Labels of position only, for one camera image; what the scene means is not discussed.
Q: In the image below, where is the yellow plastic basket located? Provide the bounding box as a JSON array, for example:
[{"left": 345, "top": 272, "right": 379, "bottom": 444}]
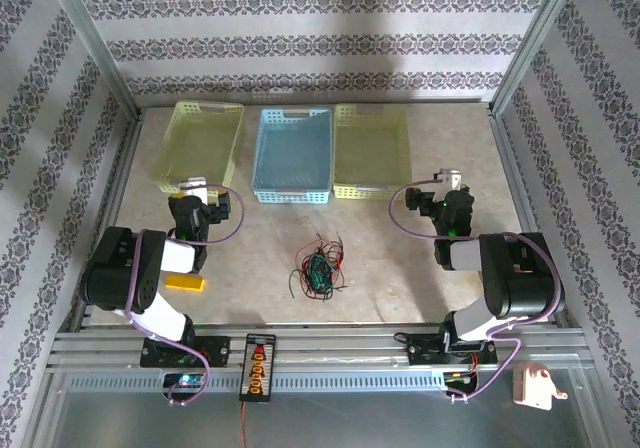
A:
[
  {"left": 332, "top": 103, "right": 414, "bottom": 202},
  {"left": 151, "top": 100, "right": 246, "bottom": 198}
]

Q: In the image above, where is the yellow rectangular block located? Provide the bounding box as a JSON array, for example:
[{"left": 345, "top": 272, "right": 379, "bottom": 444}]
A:
[{"left": 165, "top": 275, "right": 207, "bottom": 293}]

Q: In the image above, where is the blue plastic basket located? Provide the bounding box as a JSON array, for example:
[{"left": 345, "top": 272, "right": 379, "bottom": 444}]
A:
[{"left": 251, "top": 107, "right": 334, "bottom": 205}]

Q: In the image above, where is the black connector board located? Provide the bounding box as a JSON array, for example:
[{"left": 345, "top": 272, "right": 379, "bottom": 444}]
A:
[{"left": 238, "top": 333, "right": 277, "bottom": 403}]

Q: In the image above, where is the small controller board with LED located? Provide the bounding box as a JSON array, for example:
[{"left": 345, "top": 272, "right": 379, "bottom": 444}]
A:
[{"left": 160, "top": 371, "right": 207, "bottom": 394}]

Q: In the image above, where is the beige emergency stop box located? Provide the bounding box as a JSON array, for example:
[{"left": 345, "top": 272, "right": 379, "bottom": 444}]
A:
[{"left": 512, "top": 361, "right": 569, "bottom": 412}]

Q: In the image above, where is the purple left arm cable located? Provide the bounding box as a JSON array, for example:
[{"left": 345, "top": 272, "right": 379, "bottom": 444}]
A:
[{"left": 124, "top": 183, "right": 246, "bottom": 407}]

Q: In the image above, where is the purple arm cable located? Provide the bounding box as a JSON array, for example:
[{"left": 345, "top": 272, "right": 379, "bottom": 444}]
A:
[
  {"left": 388, "top": 177, "right": 566, "bottom": 403},
  {"left": 124, "top": 183, "right": 246, "bottom": 407}
]

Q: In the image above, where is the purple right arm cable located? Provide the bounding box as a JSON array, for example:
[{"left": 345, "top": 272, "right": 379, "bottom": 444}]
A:
[{"left": 388, "top": 177, "right": 566, "bottom": 403}]

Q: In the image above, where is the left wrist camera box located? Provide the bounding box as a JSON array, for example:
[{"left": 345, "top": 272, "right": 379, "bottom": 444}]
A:
[{"left": 178, "top": 176, "right": 209, "bottom": 202}]

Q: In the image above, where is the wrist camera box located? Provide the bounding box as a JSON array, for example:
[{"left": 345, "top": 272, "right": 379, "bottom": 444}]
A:
[
  {"left": 178, "top": 176, "right": 209, "bottom": 202},
  {"left": 432, "top": 168, "right": 464, "bottom": 193}
]

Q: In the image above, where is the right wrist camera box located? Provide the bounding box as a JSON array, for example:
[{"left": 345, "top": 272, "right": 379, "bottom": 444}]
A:
[{"left": 432, "top": 168, "right": 464, "bottom": 193}]

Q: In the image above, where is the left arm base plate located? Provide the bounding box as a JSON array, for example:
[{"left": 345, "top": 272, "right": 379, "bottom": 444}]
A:
[{"left": 139, "top": 336, "right": 232, "bottom": 369}]

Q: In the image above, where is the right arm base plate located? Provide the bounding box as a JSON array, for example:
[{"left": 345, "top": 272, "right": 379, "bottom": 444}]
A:
[{"left": 394, "top": 331, "right": 499, "bottom": 368}]

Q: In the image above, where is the small circuit board with wires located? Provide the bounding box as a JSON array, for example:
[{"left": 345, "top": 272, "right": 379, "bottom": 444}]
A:
[{"left": 443, "top": 369, "right": 480, "bottom": 388}]

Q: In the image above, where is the aluminium frame rail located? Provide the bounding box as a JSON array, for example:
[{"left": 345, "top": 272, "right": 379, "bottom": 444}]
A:
[{"left": 47, "top": 325, "right": 596, "bottom": 370}]

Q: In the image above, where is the aluminium frame post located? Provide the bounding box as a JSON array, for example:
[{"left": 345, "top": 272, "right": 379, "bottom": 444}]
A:
[
  {"left": 487, "top": 0, "right": 585, "bottom": 115},
  {"left": 42, "top": 0, "right": 145, "bottom": 122}
]

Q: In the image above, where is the grey slotted cable duct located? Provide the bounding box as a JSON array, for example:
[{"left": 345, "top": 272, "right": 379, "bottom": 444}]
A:
[{"left": 64, "top": 370, "right": 451, "bottom": 393}]

